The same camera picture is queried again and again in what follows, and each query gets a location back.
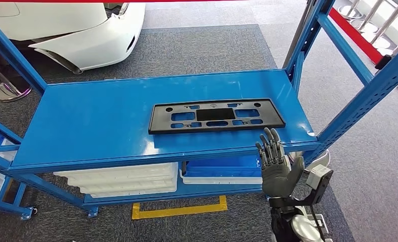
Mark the white plastic tray stack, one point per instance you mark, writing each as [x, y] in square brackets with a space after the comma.
[119, 180]

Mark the white plastic bin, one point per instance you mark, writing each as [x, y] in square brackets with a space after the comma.
[8, 156]

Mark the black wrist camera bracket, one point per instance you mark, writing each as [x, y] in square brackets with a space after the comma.
[320, 197]

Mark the black plastic plate bracket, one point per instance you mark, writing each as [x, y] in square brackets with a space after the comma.
[159, 123]

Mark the white car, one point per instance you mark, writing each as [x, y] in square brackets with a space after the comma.
[85, 40]

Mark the blue metal shelf rack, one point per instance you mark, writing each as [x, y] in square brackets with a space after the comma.
[27, 213]
[119, 127]

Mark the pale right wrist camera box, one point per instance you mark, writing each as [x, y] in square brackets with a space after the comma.
[317, 175]

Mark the large blue plastic bin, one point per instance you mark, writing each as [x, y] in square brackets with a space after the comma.
[219, 165]

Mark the yellow floor tape outline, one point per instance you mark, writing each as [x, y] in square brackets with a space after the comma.
[179, 211]

